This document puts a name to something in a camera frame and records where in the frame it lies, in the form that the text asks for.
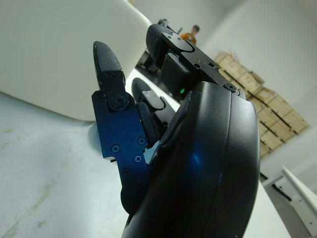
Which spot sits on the cream two-slot toaster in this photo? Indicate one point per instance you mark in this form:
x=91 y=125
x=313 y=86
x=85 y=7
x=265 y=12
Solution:
x=62 y=49

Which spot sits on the person in orange shirt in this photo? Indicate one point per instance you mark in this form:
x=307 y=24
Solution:
x=192 y=36

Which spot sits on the stacked wooden crates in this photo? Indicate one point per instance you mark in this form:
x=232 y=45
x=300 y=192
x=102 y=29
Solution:
x=277 y=116

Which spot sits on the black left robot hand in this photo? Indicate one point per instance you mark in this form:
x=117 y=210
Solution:
x=198 y=161

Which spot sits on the white table frame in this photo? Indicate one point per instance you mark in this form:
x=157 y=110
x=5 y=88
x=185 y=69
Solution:
x=292 y=188

